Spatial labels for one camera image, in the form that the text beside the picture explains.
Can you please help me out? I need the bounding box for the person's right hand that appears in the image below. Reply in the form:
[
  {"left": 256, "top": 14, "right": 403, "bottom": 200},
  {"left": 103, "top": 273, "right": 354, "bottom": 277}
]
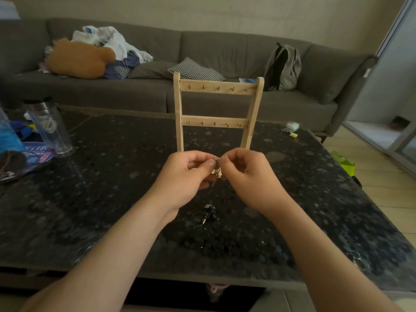
[{"left": 218, "top": 147, "right": 290, "bottom": 217}]

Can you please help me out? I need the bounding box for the person's left hand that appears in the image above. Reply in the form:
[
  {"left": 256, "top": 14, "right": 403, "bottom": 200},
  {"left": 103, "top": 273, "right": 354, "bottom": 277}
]
[{"left": 146, "top": 150, "right": 218, "bottom": 221}]

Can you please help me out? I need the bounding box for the silver chain necklace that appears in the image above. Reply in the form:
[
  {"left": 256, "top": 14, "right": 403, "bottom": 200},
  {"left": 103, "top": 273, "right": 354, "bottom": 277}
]
[{"left": 211, "top": 157, "right": 223, "bottom": 179}]

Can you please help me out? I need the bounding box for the black cord necklace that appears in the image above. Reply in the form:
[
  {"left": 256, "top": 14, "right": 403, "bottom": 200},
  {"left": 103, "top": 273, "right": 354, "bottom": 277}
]
[{"left": 191, "top": 204, "right": 219, "bottom": 228}]

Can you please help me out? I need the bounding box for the wooden jewelry stand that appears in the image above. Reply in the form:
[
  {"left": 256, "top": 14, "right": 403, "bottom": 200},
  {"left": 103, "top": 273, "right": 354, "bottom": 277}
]
[{"left": 172, "top": 71, "right": 265, "bottom": 179}]

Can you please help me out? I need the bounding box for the person's right forearm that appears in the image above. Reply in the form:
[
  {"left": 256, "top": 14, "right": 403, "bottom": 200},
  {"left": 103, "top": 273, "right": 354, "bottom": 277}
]
[{"left": 263, "top": 195, "right": 403, "bottom": 312}]

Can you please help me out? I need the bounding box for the person's left forearm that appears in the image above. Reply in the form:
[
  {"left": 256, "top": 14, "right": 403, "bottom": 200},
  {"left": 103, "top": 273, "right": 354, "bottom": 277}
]
[{"left": 19, "top": 198, "right": 179, "bottom": 312}]

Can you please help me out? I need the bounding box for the green bag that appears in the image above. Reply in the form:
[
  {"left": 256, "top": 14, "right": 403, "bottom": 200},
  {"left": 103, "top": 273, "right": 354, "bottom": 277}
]
[{"left": 331, "top": 151, "right": 357, "bottom": 176}]

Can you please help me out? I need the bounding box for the checkered pillow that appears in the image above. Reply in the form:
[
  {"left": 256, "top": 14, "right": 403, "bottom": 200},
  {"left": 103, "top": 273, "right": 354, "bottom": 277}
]
[{"left": 167, "top": 57, "right": 225, "bottom": 82}]

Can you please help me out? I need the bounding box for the grey backpack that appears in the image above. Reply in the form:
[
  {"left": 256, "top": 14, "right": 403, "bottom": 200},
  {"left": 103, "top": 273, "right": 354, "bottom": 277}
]
[{"left": 263, "top": 43, "right": 302, "bottom": 92}]

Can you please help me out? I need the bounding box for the pink item under table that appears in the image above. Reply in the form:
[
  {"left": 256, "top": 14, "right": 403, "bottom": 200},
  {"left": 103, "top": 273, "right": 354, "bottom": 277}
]
[{"left": 205, "top": 284, "right": 230, "bottom": 302}]

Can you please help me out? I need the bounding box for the grey flat cushion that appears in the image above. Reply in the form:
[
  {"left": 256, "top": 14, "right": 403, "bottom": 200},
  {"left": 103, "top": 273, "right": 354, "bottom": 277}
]
[{"left": 127, "top": 61, "right": 178, "bottom": 79}]

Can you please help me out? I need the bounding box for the blue crumpled garment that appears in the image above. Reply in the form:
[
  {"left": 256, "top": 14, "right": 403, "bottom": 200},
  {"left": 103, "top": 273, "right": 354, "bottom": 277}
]
[{"left": 103, "top": 52, "right": 141, "bottom": 80}]

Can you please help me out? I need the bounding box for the grey fabric sofa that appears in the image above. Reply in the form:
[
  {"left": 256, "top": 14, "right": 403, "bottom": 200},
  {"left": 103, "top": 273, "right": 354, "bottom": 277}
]
[{"left": 0, "top": 17, "right": 379, "bottom": 135}]

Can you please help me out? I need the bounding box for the clear plastic tumbler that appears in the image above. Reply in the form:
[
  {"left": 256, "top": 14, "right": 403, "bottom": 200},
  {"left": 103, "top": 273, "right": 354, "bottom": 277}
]
[{"left": 23, "top": 97, "right": 75, "bottom": 158}]

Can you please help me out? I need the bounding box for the blue printed packet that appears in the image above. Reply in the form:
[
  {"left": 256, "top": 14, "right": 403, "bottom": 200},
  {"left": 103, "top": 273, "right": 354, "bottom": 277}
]
[{"left": 0, "top": 120, "right": 56, "bottom": 182}]

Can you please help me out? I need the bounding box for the white crumpled garment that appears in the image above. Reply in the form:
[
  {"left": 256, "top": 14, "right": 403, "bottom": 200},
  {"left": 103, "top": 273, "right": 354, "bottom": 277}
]
[{"left": 71, "top": 26, "right": 153, "bottom": 64}]

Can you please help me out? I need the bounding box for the dark shoe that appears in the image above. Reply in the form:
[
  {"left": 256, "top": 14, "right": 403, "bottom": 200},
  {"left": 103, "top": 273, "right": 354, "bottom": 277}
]
[{"left": 390, "top": 116, "right": 411, "bottom": 130}]

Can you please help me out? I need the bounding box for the brown plush toy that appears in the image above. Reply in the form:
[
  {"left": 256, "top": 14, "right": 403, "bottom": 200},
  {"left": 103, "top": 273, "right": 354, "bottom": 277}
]
[{"left": 44, "top": 38, "right": 117, "bottom": 79}]

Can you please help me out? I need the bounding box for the blue plastic bottle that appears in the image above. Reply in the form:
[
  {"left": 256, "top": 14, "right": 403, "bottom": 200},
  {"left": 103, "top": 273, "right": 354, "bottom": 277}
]
[{"left": 0, "top": 107, "right": 25, "bottom": 155}]

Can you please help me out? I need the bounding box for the sliding glass door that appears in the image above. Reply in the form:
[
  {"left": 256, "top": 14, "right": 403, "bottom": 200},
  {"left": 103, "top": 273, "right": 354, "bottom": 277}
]
[{"left": 343, "top": 0, "right": 416, "bottom": 176}]

